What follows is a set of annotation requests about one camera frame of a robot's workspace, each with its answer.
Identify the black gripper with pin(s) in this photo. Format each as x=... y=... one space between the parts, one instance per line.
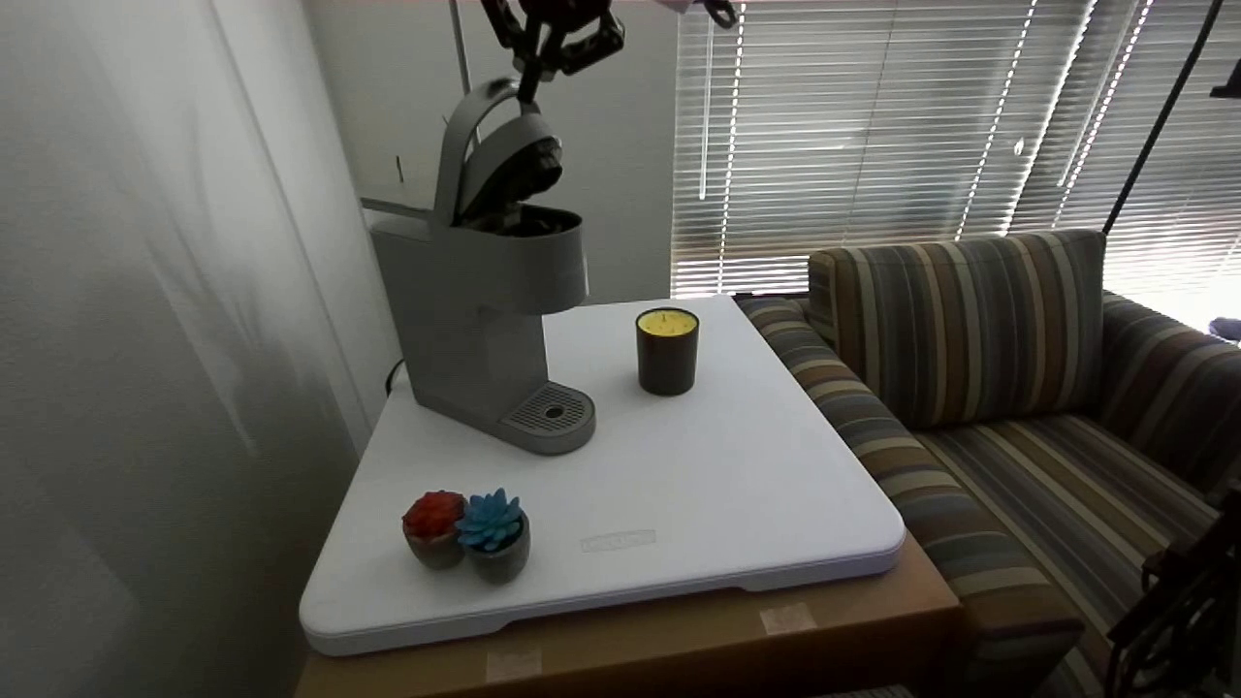
x=565 y=10

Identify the grey coffee maker lid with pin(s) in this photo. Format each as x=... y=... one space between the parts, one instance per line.
x=511 y=160

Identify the grey pod coffee maker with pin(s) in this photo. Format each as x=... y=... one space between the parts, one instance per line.
x=467 y=323

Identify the blue coffee pod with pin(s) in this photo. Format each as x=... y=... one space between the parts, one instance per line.
x=495 y=524

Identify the red coffee pod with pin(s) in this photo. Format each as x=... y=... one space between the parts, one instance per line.
x=431 y=520

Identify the dark glass yellow candle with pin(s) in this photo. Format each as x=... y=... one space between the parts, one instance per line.
x=666 y=355

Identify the white window blinds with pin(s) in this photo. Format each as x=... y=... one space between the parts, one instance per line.
x=879 y=130

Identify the striped sofa cushion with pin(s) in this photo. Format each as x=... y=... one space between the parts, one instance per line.
x=962 y=323

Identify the thin black stand pole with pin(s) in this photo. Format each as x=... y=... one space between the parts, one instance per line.
x=1156 y=121

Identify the white table board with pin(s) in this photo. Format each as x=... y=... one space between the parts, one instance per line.
x=723 y=642

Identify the striped fabric sofa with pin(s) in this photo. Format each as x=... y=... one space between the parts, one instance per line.
x=1033 y=491

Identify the thin grey wall pole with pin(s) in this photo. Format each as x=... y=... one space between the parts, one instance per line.
x=460 y=45

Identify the black stand bracket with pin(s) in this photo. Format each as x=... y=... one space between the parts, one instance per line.
x=1227 y=86

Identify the black tripod frame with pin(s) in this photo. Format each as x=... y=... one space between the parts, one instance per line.
x=1183 y=608

